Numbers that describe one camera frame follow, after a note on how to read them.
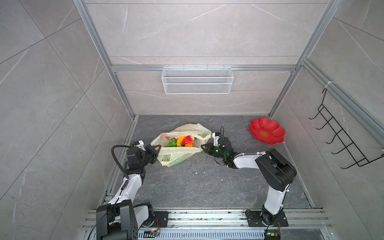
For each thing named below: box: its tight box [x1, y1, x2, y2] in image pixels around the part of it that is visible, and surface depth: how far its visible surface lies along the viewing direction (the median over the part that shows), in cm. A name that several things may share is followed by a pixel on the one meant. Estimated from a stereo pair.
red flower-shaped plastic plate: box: [249, 117, 286, 145], surface depth 112 cm
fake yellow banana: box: [176, 136, 187, 147], surface depth 101 cm
